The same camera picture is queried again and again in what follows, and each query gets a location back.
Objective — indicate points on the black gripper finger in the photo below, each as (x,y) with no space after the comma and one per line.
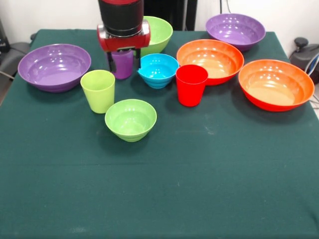
(137,53)
(112,63)

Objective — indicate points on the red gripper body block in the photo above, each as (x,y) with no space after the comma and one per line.
(124,43)

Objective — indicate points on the green plastic cup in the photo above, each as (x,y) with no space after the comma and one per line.
(98,94)

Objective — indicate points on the small green plastic bowl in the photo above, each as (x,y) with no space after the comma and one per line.
(130,122)

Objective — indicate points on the purple plastic cup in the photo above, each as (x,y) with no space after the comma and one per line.
(123,64)

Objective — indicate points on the small blue plastic bowl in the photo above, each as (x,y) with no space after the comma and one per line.
(157,72)

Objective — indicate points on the large green plastic bowl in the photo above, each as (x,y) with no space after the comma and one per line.
(159,35)

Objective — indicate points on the large purple plastic bowl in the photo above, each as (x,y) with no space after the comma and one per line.
(235,32)
(54,74)

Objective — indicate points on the red plastic cup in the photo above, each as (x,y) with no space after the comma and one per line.
(190,87)

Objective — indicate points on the large orange plastic bowl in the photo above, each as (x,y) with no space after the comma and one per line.
(211,57)
(274,87)

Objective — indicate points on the dark green table cloth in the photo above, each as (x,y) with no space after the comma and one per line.
(159,186)

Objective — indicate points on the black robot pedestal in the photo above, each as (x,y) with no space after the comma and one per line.
(174,12)

